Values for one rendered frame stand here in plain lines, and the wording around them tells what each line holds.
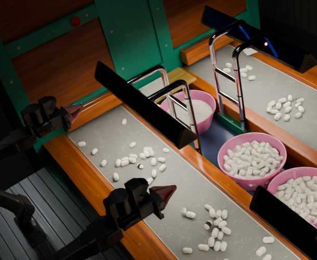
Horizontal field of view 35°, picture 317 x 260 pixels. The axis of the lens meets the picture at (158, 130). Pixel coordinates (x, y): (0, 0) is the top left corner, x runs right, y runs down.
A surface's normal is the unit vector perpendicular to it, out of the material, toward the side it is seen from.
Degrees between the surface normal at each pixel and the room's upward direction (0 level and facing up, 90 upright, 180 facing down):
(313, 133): 0
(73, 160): 0
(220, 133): 0
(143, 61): 90
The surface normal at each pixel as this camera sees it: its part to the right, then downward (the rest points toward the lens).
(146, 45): 0.54, 0.45
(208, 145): -0.21, -0.75
